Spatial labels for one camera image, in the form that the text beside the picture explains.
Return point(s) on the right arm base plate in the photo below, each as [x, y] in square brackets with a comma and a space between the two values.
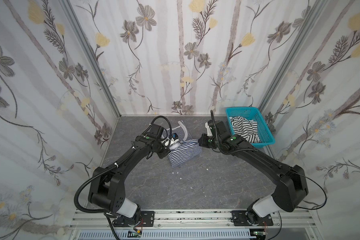
[243, 217]

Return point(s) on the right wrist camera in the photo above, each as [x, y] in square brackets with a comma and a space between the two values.
[209, 126]

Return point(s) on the teal plastic basket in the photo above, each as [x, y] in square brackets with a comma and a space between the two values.
[251, 113]

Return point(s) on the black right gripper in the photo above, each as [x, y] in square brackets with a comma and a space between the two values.
[204, 141]

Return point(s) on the blue white striped tank top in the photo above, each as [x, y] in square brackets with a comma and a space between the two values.
[188, 149]

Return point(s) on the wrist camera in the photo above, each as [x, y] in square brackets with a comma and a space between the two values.
[209, 126]
[172, 142]

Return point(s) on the white slotted cable duct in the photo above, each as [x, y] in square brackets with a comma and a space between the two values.
[187, 234]

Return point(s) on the aluminium mounting rail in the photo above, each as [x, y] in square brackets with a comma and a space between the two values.
[196, 219]

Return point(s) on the black white striped tank top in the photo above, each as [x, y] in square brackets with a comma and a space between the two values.
[248, 129]

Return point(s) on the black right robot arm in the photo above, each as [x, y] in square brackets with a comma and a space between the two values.
[291, 182]

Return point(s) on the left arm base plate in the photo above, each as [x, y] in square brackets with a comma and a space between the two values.
[142, 219]

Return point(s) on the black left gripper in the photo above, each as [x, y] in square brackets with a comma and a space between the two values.
[165, 149]

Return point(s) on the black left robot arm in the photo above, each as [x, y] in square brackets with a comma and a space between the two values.
[107, 185]

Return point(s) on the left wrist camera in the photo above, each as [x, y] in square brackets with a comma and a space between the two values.
[172, 142]

